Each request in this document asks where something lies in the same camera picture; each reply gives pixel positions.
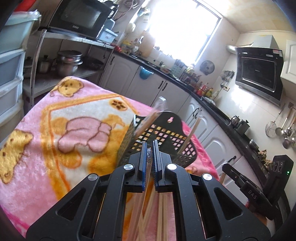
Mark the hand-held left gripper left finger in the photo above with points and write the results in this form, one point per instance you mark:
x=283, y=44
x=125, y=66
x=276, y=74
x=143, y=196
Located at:
x=143, y=166

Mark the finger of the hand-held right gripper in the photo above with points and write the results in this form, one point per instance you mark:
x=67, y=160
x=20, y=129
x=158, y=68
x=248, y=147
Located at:
x=233, y=175

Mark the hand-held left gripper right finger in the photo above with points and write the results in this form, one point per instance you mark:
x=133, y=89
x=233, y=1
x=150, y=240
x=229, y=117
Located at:
x=156, y=166

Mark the chopstick pair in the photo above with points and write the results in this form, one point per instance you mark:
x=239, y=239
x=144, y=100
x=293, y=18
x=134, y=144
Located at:
x=190, y=136
x=149, y=121
x=149, y=160
x=222, y=179

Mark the black plastic utensil basket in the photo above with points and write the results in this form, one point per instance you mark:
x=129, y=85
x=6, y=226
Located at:
x=168, y=136

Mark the pile of chopsticks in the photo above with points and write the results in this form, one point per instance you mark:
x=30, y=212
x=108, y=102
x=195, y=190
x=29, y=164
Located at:
x=159, y=217

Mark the dark kettle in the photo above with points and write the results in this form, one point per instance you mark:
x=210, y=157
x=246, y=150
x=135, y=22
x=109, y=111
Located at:
x=241, y=125

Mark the hanging metal ladles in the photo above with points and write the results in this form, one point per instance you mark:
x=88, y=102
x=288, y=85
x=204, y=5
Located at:
x=288, y=132

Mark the white kitchen cabinets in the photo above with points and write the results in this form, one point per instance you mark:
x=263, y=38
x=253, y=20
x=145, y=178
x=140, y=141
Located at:
x=208, y=125

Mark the black countertop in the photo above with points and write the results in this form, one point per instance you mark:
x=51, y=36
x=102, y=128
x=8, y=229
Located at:
x=222, y=115

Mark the pink bear printed blanket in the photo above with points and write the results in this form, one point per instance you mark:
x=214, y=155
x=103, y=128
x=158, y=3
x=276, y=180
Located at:
x=69, y=143

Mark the group of condiment bottles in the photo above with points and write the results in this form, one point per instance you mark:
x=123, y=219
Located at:
x=205, y=90

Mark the blue hanging bin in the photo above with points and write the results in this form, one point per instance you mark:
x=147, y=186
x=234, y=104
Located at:
x=145, y=73

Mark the teal knife block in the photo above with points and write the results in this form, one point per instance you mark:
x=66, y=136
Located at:
x=178, y=66

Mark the black range hood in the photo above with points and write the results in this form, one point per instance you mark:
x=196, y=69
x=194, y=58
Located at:
x=259, y=69

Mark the black frying pan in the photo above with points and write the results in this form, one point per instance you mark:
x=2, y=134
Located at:
x=93, y=63

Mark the beige cutting board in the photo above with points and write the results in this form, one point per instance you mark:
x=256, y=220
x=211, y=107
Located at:
x=146, y=44

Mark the large steel pot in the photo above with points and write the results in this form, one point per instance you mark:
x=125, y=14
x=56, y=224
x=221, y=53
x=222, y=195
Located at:
x=68, y=63

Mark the blue plastic dish box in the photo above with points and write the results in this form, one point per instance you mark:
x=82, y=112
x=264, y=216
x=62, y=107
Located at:
x=106, y=33

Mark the window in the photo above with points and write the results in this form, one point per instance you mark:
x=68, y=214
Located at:
x=185, y=30

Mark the white round lamp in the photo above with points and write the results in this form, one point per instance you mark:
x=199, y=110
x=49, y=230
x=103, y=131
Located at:
x=130, y=27

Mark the small steel pot with lid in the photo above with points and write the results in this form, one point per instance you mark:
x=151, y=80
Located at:
x=45, y=64

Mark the metal shelf rack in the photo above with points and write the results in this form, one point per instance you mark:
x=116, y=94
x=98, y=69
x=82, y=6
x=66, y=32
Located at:
x=69, y=38

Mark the black microwave oven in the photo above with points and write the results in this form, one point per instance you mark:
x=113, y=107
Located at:
x=81, y=16

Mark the plastic drawer unit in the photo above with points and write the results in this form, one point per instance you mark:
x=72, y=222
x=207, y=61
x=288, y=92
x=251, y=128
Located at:
x=11, y=58

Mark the small round wall fan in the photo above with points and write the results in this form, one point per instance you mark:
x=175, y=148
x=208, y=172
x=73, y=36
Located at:
x=207, y=67

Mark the silver exhaust duct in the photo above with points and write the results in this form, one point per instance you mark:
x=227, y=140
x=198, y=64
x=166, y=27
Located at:
x=238, y=48

